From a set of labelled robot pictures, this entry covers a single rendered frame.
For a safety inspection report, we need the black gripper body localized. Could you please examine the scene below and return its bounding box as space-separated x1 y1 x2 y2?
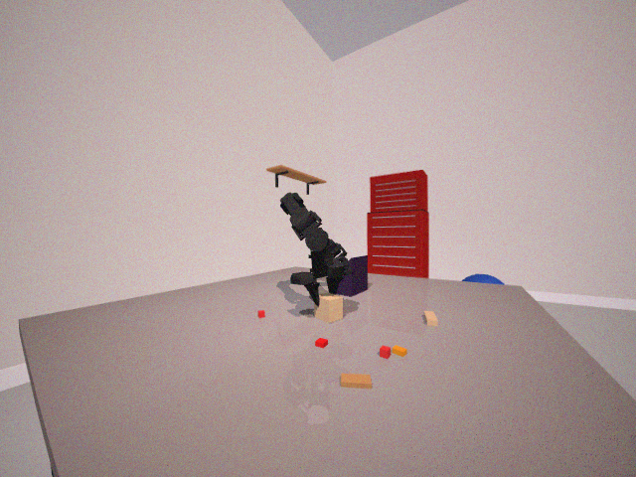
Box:
290 249 352 285

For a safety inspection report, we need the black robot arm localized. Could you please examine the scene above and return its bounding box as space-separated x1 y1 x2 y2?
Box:
280 192 349 278

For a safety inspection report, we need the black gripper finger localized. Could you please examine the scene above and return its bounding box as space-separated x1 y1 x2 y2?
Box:
326 277 345 295
304 282 320 306

